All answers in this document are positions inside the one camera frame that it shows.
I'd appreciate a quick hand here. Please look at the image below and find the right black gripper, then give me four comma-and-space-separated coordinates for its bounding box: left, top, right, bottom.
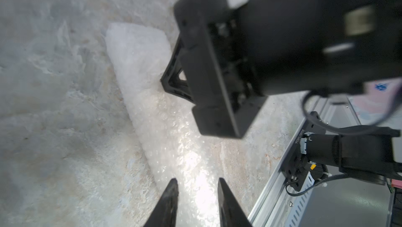
160, 0, 266, 139

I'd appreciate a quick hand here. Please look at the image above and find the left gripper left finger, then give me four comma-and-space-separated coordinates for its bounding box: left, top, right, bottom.
144, 178, 179, 227

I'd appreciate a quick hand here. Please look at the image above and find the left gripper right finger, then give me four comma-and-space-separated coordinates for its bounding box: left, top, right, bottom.
218, 177, 252, 227

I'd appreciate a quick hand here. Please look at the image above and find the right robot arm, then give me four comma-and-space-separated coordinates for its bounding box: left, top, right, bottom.
161, 0, 402, 139

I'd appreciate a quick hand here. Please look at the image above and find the white slotted cable duct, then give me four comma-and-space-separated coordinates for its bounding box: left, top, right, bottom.
284, 172, 314, 227

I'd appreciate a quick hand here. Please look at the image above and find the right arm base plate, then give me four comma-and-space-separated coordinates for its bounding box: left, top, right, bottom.
281, 121, 326, 192

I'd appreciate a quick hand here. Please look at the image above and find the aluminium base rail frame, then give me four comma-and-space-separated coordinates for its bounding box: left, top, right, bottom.
247, 93, 394, 227

